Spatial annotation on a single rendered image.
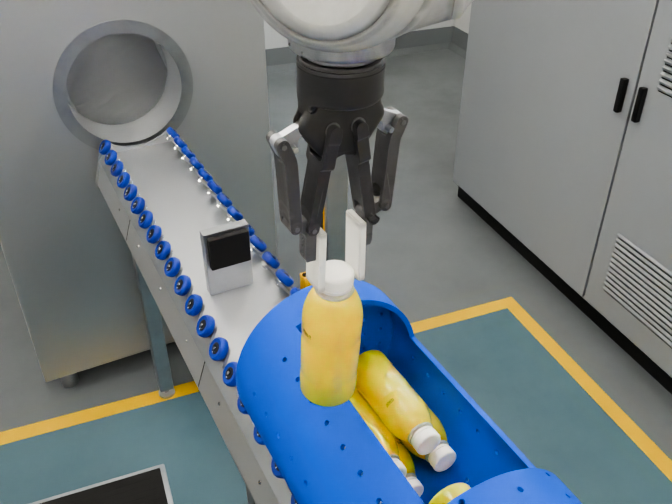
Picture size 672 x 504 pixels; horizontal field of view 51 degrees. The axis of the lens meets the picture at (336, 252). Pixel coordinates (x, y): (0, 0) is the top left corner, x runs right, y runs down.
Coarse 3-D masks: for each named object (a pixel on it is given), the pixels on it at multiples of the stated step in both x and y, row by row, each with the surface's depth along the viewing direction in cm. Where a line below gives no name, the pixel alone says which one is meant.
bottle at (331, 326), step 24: (312, 288) 74; (312, 312) 72; (336, 312) 71; (360, 312) 73; (312, 336) 74; (336, 336) 73; (360, 336) 77; (312, 360) 76; (336, 360) 75; (312, 384) 78; (336, 384) 77
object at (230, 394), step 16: (112, 176) 196; (128, 208) 182; (144, 208) 176; (144, 240) 170; (160, 240) 165; (160, 272) 160; (192, 288) 149; (176, 304) 151; (192, 320) 144; (192, 336) 142; (208, 352) 136; (224, 384) 130; (240, 416) 123; (256, 448) 118; (272, 480) 113; (288, 496) 109
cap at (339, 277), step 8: (328, 264) 72; (336, 264) 72; (344, 264) 72; (328, 272) 71; (336, 272) 71; (344, 272) 71; (352, 272) 71; (328, 280) 70; (336, 280) 70; (344, 280) 70; (352, 280) 71; (328, 288) 70; (336, 288) 70; (344, 288) 70
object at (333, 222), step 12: (336, 168) 167; (336, 180) 168; (336, 192) 170; (336, 204) 172; (324, 216) 174; (336, 216) 174; (324, 228) 176; (336, 228) 176; (336, 240) 178; (336, 252) 180
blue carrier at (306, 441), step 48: (288, 336) 98; (384, 336) 117; (240, 384) 104; (288, 384) 93; (432, 384) 109; (288, 432) 91; (336, 432) 85; (480, 432) 100; (288, 480) 93; (336, 480) 82; (384, 480) 78; (432, 480) 105; (480, 480) 100; (528, 480) 76
